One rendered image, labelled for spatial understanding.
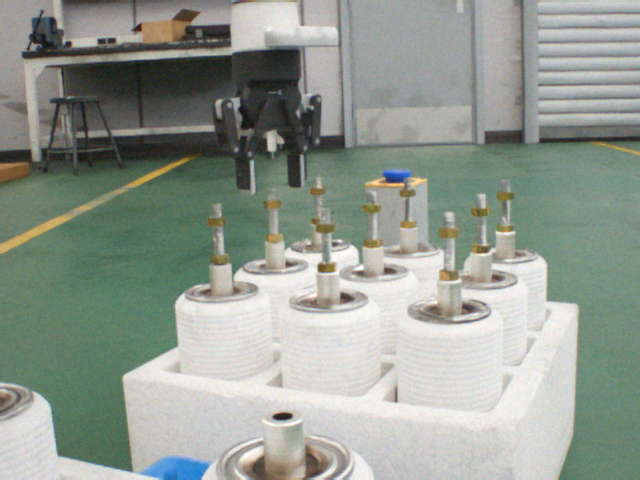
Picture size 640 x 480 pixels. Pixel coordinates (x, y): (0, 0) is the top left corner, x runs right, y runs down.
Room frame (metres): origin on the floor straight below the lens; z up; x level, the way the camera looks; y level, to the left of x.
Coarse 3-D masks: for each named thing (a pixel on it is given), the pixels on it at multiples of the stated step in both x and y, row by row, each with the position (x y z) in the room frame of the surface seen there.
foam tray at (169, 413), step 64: (576, 320) 0.93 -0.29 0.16; (128, 384) 0.75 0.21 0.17; (192, 384) 0.72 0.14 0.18; (256, 384) 0.72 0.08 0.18; (384, 384) 0.71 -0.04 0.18; (512, 384) 0.69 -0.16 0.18; (192, 448) 0.72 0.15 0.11; (384, 448) 0.64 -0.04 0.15; (448, 448) 0.62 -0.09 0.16; (512, 448) 0.59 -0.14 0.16
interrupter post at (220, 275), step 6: (210, 264) 0.79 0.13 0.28; (228, 264) 0.79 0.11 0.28; (210, 270) 0.78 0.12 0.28; (216, 270) 0.78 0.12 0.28; (222, 270) 0.78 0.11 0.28; (228, 270) 0.78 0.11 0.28; (210, 276) 0.79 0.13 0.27; (216, 276) 0.78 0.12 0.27; (222, 276) 0.78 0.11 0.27; (228, 276) 0.78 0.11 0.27; (210, 282) 0.79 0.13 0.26; (216, 282) 0.78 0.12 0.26; (222, 282) 0.78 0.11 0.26; (228, 282) 0.78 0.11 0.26; (216, 288) 0.78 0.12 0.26; (222, 288) 0.78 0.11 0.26; (228, 288) 0.78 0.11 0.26; (216, 294) 0.78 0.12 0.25; (222, 294) 0.78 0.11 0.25; (228, 294) 0.78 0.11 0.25
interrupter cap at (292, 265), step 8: (248, 264) 0.91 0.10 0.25; (256, 264) 0.91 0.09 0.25; (264, 264) 0.91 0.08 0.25; (288, 264) 0.91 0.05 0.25; (296, 264) 0.90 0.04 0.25; (304, 264) 0.90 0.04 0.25; (248, 272) 0.87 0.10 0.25; (256, 272) 0.87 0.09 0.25; (264, 272) 0.86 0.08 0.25; (272, 272) 0.86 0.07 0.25; (280, 272) 0.86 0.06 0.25; (288, 272) 0.87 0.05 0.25; (296, 272) 0.87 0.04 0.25
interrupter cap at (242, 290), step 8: (192, 288) 0.80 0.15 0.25; (200, 288) 0.80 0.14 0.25; (208, 288) 0.81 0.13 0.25; (240, 288) 0.80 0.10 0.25; (248, 288) 0.79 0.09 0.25; (256, 288) 0.79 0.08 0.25; (184, 296) 0.78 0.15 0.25; (192, 296) 0.77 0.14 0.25; (200, 296) 0.77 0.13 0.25; (208, 296) 0.77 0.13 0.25; (216, 296) 0.78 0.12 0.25; (224, 296) 0.77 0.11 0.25; (232, 296) 0.77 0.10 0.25; (240, 296) 0.76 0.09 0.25; (248, 296) 0.77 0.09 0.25
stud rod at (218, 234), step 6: (216, 204) 0.79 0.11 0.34; (216, 210) 0.79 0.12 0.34; (216, 216) 0.79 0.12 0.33; (216, 228) 0.79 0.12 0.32; (222, 228) 0.79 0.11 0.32; (216, 234) 0.79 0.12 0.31; (222, 234) 0.79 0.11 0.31; (216, 240) 0.79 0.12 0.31; (222, 240) 0.79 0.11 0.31; (216, 246) 0.79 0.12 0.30; (222, 246) 0.79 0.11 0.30; (216, 252) 0.79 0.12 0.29; (222, 252) 0.79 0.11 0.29; (216, 264) 0.79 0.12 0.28; (222, 264) 0.79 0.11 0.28
